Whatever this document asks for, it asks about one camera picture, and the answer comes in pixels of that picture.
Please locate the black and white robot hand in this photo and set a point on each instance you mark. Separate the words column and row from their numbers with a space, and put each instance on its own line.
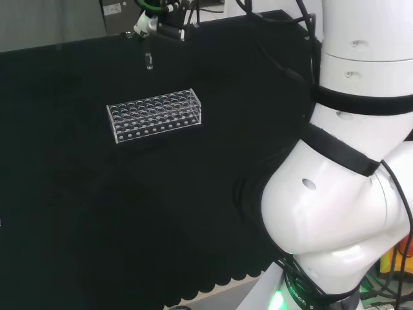
column 171, row 27

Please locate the clear glass test tube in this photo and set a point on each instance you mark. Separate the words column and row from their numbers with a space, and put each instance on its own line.
column 148, row 59

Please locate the clear plastic test tube rack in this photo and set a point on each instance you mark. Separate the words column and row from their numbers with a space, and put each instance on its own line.
column 155, row 116

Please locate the grey equipment box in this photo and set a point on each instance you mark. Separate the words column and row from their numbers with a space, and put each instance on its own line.
column 116, row 16

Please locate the black bench cloth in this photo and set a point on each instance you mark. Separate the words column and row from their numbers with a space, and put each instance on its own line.
column 96, row 200

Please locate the yellow stop button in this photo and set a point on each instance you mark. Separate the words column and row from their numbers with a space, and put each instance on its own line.
column 390, row 261

